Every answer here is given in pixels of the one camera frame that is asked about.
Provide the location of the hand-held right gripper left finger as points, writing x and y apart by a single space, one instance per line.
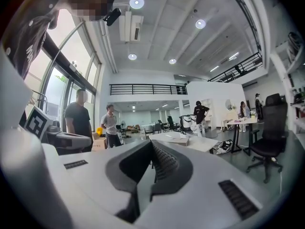
126 170

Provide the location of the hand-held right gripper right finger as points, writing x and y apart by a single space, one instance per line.
171 168

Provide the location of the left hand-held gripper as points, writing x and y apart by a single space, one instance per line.
38 124

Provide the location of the beige drawer box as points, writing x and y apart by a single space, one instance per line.
177 139

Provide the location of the white pen holder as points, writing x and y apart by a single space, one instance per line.
183 134

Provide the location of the cardboard box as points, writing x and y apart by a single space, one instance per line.
98 143

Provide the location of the wooden pallet stack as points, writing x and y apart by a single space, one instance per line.
133 128

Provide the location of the grey meeting chair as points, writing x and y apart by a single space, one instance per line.
149 129
157 128

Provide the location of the white and black robot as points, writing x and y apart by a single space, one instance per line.
188 125

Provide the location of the black standing fan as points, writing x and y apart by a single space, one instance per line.
123 123

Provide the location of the yellow item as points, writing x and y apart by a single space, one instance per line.
100 130

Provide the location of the black and white bag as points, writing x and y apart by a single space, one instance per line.
224 147

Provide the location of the white bookshelf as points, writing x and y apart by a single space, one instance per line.
206 113

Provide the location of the white vanity table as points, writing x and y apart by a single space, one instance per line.
230 118

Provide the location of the purple flat item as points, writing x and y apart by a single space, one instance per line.
236 121

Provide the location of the black framed glass window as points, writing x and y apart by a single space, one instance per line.
71 49

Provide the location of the black metal railing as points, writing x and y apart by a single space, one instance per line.
252 62
143 89

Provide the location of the person's black shirt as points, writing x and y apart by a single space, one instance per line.
28 39

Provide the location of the round vanity mirror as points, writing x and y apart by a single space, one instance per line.
228 104

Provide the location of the white desk with black legs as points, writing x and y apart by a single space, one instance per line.
247 121

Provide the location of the small potted flowers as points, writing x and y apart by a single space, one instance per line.
253 113

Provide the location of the round ceiling light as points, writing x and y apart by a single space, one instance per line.
136 2
132 56
200 23
172 61

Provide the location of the black mesh office chair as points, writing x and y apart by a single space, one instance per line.
271 128

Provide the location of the person's head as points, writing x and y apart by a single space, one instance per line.
90 1

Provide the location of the white ceiling air conditioner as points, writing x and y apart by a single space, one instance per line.
129 26

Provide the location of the white shelving rack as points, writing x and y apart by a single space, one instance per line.
280 67

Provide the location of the black white striped object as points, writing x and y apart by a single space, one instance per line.
294 43

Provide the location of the black head-worn camera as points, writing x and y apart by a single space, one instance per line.
112 16

